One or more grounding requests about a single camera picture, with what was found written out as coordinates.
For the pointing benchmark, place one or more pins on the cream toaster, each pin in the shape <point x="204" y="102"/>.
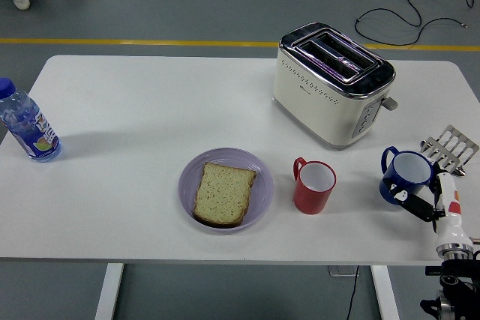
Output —
<point x="318" y="110"/>

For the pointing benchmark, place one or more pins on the grey box under table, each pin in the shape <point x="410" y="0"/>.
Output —
<point x="339" y="271"/>

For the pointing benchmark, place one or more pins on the bread slice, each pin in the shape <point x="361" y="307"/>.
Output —
<point x="225" y="194"/>

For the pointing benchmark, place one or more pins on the red cup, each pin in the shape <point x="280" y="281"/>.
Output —
<point x="311" y="202"/>

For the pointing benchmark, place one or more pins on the black table control panel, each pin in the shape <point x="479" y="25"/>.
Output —
<point x="431" y="271"/>

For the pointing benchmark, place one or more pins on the plastic water bottle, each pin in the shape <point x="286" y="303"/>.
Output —
<point x="32" y="129"/>

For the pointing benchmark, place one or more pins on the purple plate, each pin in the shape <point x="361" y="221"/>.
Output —
<point x="187" y="189"/>

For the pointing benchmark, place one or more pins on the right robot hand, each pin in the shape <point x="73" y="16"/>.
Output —
<point x="450" y="219"/>

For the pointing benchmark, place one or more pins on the steel toast tongs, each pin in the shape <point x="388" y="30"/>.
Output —
<point x="455" y="144"/>

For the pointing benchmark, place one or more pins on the blue cup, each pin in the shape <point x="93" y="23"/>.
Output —
<point x="408" y="170"/>

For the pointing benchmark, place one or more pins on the white table leg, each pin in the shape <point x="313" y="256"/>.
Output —
<point x="108" y="293"/>
<point x="386" y="293"/>

